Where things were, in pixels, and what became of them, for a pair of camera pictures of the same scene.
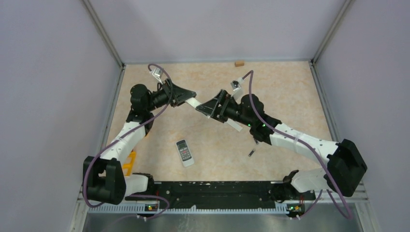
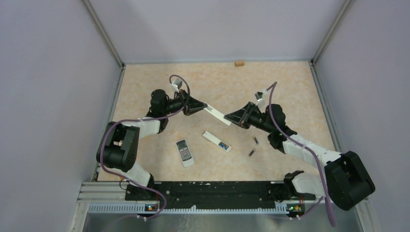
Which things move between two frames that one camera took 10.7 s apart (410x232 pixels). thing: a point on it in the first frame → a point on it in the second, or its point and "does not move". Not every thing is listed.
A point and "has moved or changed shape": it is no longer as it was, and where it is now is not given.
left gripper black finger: (181, 94) → (195, 105)
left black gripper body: (166, 95) → (182, 101)
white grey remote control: (184, 152) does not move
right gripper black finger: (214, 107) → (241, 116)
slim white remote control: (194, 103) has moved or changed shape
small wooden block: (238, 64) does not move
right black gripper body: (231, 110) → (256, 118)
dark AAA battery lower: (249, 155) does not move
